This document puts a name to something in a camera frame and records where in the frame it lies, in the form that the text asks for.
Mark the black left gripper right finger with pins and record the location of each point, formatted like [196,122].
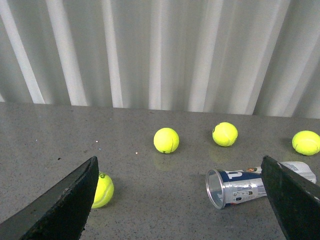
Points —
[295,200]

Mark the clear tennis ball can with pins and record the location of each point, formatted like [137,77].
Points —
[233,187]

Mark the white pleated curtain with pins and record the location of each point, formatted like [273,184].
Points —
[252,57]

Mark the yellow tennis ball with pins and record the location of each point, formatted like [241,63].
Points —
[306,142]
[104,191]
[225,134]
[166,140]

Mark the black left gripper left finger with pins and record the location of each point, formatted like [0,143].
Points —
[60,213]

